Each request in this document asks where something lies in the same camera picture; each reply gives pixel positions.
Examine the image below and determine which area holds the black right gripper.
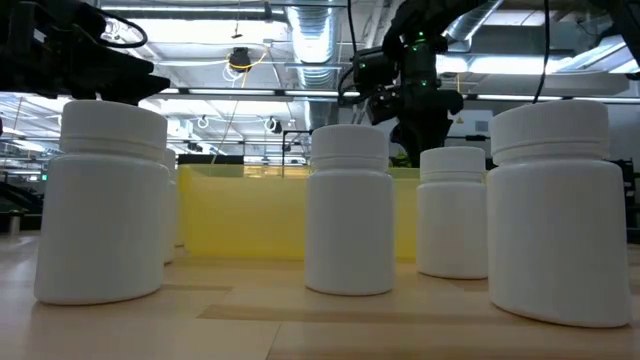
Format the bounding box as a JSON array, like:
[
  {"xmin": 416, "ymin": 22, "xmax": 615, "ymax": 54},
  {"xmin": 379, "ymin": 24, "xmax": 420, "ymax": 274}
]
[{"xmin": 367, "ymin": 88, "xmax": 466, "ymax": 169}]

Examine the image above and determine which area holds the white plastic pill bottle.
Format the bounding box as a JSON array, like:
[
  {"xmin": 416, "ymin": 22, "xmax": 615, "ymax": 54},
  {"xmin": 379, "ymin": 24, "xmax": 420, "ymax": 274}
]
[
  {"xmin": 415, "ymin": 145, "xmax": 490, "ymax": 280},
  {"xmin": 162, "ymin": 147, "xmax": 179, "ymax": 265},
  {"xmin": 485, "ymin": 98, "xmax": 633, "ymax": 329},
  {"xmin": 33, "ymin": 99, "xmax": 171, "ymax": 306},
  {"xmin": 303, "ymin": 123, "xmax": 396, "ymax": 297}
]

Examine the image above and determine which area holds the yellow plastic basket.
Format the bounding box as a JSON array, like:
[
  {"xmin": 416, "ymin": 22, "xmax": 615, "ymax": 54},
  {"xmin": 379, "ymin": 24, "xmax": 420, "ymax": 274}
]
[{"xmin": 174, "ymin": 163, "xmax": 422, "ymax": 262}]

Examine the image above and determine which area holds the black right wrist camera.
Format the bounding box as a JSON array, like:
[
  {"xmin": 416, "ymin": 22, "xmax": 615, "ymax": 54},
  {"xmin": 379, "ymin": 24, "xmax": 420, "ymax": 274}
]
[{"xmin": 351, "ymin": 46, "xmax": 401, "ymax": 94}]

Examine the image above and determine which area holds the silver ventilation duct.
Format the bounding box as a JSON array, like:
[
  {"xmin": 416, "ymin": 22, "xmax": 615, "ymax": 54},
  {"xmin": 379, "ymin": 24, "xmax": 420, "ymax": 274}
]
[
  {"xmin": 442, "ymin": 0, "xmax": 506, "ymax": 44},
  {"xmin": 285, "ymin": 0, "xmax": 347, "ymax": 132}
]

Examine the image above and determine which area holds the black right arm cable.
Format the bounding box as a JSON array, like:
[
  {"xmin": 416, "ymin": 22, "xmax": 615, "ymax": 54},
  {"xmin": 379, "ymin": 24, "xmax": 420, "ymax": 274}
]
[{"xmin": 531, "ymin": 0, "xmax": 552, "ymax": 105}]

